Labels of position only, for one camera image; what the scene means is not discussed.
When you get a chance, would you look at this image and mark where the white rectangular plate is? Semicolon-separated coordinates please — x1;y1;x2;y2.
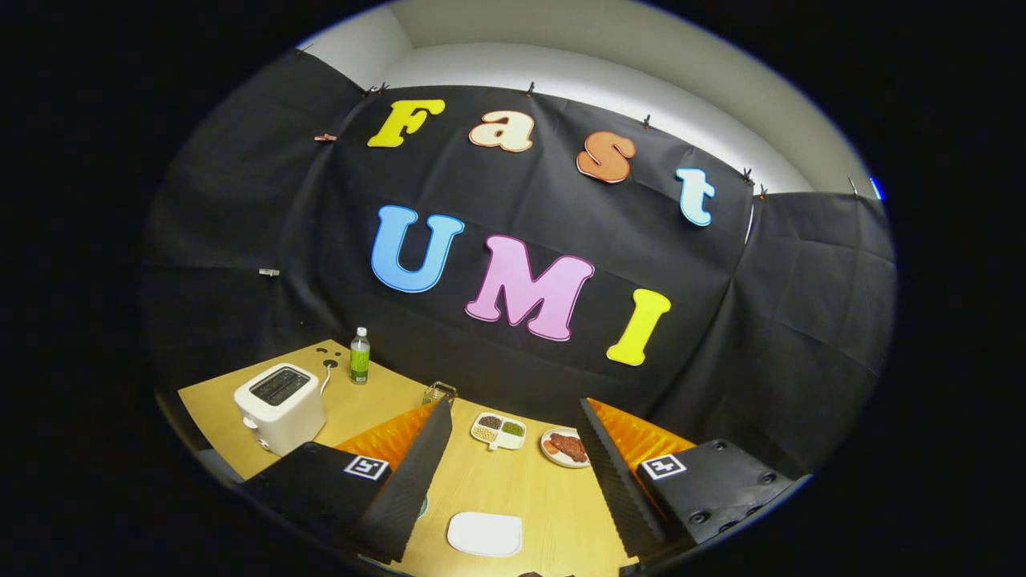
446;511;523;558

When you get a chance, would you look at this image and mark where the small plate under meat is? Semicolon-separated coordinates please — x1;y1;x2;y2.
539;427;592;469

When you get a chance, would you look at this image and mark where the black backdrop cloth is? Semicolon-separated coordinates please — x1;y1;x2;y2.
140;50;899;482

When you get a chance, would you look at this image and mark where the green label water bottle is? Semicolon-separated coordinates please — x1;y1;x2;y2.
349;326;371;385

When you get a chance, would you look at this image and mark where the white divided seasoning dish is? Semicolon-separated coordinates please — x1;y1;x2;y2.
470;412;527;451

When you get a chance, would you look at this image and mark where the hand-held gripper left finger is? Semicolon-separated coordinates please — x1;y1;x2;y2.
240;398;454;566

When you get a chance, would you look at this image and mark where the white toaster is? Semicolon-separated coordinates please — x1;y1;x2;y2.
233;363;327;458

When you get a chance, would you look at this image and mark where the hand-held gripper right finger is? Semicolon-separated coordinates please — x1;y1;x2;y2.
577;398;810;560

